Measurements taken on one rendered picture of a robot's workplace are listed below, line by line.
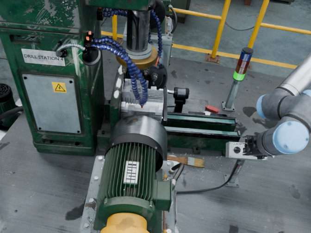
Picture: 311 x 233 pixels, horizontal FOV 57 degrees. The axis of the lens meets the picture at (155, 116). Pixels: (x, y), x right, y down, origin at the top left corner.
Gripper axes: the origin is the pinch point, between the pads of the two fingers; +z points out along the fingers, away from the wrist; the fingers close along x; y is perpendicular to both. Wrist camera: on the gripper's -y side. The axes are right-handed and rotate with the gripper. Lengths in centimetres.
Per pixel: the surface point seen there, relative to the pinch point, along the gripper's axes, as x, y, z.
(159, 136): -2.5, 38.4, -0.3
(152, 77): -39, 43, 31
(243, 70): -48, -8, 33
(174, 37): -180, 13, 251
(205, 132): -11.0, 12.9, 30.8
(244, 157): 3.0, 1.3, 6.0
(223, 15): -171, -34, 175
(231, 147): -1.1, 6.8, 6.0
